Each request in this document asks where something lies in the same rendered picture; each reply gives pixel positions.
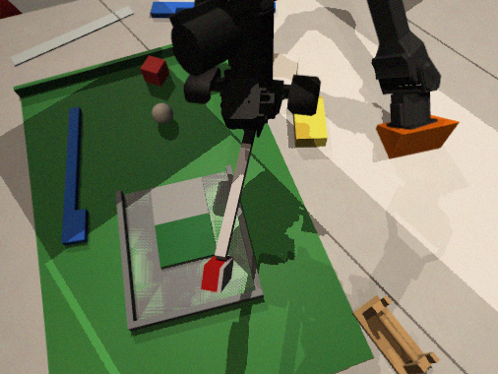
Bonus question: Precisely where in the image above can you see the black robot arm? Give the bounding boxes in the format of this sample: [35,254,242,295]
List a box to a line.
[169,0,442,130]

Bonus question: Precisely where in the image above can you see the red putter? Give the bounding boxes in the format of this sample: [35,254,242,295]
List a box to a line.
[201,129,256,292]

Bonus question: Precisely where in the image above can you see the grey flat bar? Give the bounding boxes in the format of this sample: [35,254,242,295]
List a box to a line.
[10,6,134,67]

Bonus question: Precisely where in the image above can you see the green putting mat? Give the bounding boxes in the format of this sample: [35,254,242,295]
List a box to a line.
[20,55,373,374]

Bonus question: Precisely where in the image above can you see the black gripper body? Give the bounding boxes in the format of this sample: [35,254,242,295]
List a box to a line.
[184,43,321,116]

